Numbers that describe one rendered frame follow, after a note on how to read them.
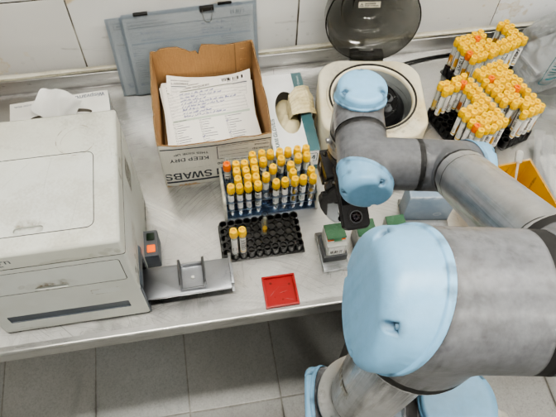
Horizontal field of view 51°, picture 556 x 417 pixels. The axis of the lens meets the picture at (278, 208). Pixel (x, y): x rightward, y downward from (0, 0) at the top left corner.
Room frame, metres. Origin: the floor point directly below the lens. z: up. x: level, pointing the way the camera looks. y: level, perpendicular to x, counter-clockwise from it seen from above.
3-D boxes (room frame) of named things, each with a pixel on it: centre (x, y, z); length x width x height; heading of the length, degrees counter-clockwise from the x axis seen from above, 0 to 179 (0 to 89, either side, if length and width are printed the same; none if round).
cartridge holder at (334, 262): (0.58, -0.12, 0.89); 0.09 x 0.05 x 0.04; 12
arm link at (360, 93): (0.59, -0.11, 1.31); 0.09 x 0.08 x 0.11; 2
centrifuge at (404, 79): (0.90, -0.20, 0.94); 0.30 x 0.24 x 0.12; 3
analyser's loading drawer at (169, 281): (0.48, 0.18, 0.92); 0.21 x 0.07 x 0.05; 102
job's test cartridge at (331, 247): (0.58, -0.12, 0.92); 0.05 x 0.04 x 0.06; 12
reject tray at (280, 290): (0.48, -0.01, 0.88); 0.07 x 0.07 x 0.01; 12
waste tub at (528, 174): (0.69, -0.49, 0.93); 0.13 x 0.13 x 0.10; 17
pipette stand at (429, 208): (0.68, -0.32, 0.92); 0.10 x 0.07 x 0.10; 94
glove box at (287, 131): (0.90, -0.02, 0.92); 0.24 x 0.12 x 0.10; 12
